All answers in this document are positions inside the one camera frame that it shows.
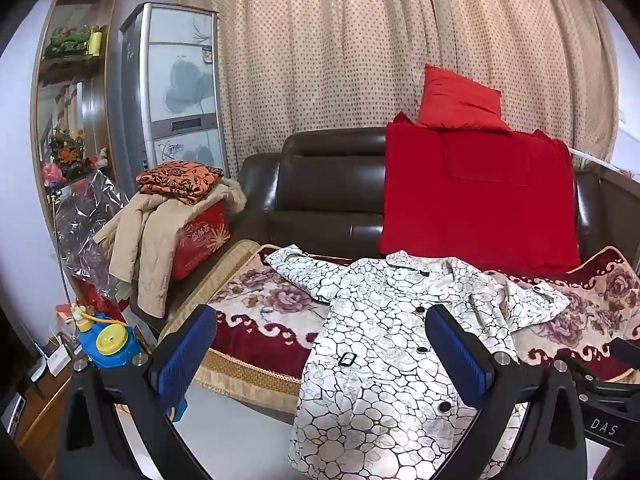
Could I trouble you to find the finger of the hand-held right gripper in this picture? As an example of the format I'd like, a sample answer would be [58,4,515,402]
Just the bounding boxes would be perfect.
[552,354,640,403]
[611,338,640,368]

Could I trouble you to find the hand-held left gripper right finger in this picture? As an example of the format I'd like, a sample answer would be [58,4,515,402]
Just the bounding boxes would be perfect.
[425,304,588,480]

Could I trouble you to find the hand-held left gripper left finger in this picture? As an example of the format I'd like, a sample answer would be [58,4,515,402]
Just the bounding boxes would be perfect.
[60,304,218,480]

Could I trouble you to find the white black-patterned coat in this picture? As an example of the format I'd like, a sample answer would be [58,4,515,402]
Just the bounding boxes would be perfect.
[265,244,571,480]

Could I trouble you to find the blue and yellow toy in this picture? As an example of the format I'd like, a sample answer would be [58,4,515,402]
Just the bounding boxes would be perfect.
[70,305,188,423]

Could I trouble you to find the red floral sofa blanket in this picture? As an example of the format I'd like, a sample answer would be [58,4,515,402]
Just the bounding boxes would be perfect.
[160,237,640,416]

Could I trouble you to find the red printed box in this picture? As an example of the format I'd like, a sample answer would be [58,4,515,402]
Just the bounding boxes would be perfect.
[170,202,232,281]

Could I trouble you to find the beige quilted jacket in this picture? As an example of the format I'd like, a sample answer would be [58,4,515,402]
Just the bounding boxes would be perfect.
[94,177,248,318]

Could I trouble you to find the wooden side table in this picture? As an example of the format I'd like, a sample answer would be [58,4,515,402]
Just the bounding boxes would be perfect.
[12,342,88,468]

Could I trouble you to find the red throw blanket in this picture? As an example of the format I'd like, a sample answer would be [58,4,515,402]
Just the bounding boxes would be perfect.
[378,112,582,273]

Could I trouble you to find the clear plastic wrap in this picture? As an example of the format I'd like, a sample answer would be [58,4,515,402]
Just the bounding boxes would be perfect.
[52,170,133,301]

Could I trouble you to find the folded orange floral cloth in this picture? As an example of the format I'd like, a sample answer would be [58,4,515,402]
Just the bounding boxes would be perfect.
[136,161,225,206]

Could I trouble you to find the dark brown leather sofa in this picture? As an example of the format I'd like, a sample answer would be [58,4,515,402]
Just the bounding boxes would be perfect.
[132,127,640,346]

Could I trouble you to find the artificial flower arrangement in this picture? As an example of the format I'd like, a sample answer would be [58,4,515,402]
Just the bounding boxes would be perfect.
[48,125,108,178]

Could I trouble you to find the red pillow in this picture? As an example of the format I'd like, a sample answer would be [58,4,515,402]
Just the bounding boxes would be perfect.
[417,64,512,133]

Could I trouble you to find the standing silver air conditioner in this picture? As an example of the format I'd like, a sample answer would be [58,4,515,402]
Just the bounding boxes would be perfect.
[105,2,231,201]

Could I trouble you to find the wooden display cabinet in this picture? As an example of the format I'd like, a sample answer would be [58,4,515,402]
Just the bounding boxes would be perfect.
[31,0,126,201]

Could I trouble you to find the beige dotted curtain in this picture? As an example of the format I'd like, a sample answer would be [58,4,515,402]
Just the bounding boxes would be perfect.
[172,0,621,176]

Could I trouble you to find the green ornament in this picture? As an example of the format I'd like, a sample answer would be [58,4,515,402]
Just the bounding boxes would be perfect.
[44,25,98,58]

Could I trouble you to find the pale metal frame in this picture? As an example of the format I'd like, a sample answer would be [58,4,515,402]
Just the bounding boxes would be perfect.
[570,146,640,183]

